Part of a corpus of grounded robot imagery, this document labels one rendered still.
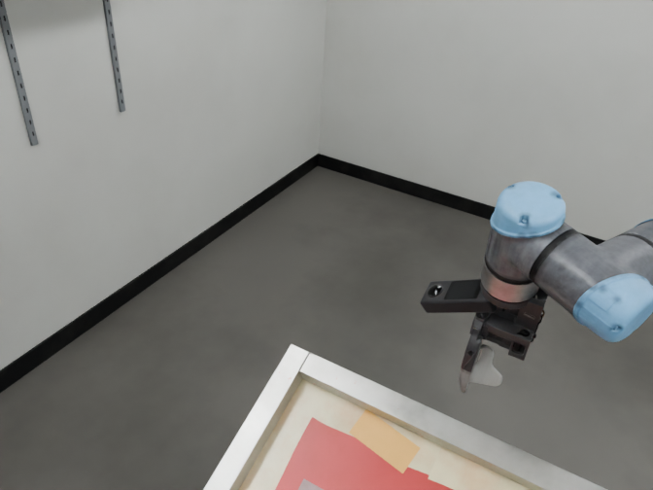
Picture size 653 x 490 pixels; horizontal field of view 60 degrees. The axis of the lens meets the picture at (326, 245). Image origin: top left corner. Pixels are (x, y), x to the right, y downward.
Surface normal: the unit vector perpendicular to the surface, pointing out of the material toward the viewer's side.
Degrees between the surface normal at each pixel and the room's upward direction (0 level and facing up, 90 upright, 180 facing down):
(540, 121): 90
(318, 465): 24
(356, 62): 90
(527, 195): 17
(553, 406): 0
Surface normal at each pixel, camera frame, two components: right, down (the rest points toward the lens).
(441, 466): -0.14, -0.57
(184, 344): 0.06, -0.83
